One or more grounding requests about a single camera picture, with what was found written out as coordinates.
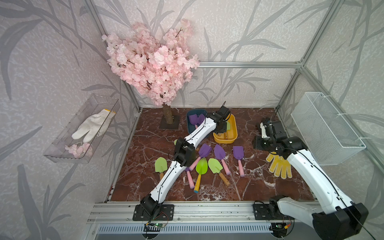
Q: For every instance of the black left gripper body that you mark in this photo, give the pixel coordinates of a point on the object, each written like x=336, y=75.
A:
x=222, y=129

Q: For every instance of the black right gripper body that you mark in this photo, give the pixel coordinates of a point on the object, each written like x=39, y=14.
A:
x=264, y=143

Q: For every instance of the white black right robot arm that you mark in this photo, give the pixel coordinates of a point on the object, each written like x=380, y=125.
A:
x=337, y=217

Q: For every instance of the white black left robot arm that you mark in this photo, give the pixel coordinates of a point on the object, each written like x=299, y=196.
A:
x=184, y=156

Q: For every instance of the yellow storage box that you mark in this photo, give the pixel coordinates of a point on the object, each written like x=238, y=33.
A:
x=230, y=136

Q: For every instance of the dark teal storage box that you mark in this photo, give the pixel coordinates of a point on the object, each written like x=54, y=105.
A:
x=190, y=127

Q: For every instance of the pink blossoms in box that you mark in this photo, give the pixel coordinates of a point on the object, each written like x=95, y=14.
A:
x=80, y=150

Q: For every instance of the yellow dotted work glove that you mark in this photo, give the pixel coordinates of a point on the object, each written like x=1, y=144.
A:
x=279, y=166

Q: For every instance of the pink artificial blossom tree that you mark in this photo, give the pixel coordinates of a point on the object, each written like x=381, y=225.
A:
x=157, y=69

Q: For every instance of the right circuit board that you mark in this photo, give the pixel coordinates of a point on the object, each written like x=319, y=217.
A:
x=279, y=226

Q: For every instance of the circuit board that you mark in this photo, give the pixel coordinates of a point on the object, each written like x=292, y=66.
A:
x=279, y=226
x=154, y=227

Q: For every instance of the left circuit board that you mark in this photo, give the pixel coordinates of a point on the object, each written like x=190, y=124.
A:
x=154, y=227

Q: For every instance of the white cotton glove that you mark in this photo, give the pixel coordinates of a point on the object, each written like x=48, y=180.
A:
x=94, y=126

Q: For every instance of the purple pointed shovel pink handle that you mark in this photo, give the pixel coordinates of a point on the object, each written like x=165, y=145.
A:
x=220, y=154

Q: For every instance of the purple square shovel pink handle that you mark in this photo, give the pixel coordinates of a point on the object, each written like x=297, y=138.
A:
x=203, y=152

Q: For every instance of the green shovel yellow handle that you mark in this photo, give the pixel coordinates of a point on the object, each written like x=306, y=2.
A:
x=201, y=168

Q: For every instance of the white wire mesh basket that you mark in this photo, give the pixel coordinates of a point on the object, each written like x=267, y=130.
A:
x=330, y=138

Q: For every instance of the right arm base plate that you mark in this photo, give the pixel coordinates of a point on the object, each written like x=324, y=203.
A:
x=263, y=211

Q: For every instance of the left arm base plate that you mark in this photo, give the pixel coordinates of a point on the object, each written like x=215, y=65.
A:
x=161, y=213

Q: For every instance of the aluminium front rail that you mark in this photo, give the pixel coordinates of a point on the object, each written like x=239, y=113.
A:
x=183, y=213

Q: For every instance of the clear acrylic wall box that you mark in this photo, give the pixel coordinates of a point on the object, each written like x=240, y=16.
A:
x=93, y=105

